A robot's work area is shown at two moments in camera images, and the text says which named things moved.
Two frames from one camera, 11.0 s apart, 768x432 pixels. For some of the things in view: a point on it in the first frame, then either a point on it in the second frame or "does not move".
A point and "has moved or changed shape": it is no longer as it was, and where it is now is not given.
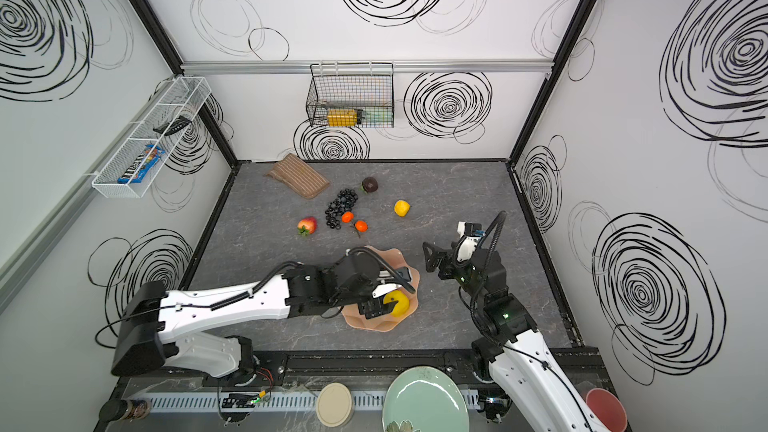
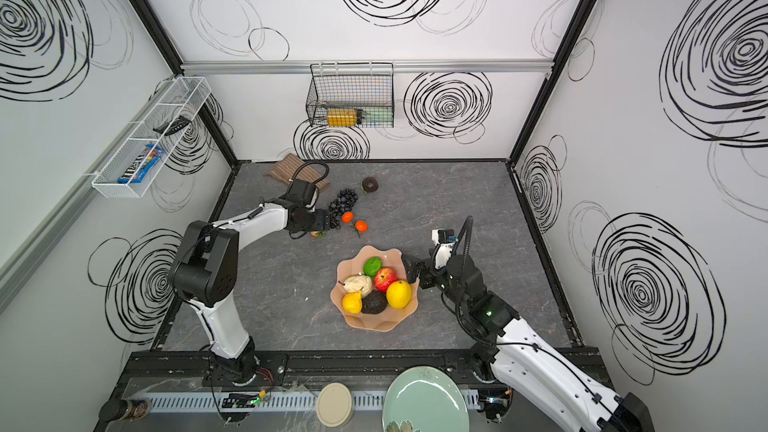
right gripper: x=447 y=262 → x=424 y=273
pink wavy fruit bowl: x=385 y=322 does not move
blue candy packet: x=146 y=167 does not move
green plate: x=424 y=399 does not move
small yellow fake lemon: x=401 y=208 has moved or changed shape
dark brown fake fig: x=369 y=185 does not move
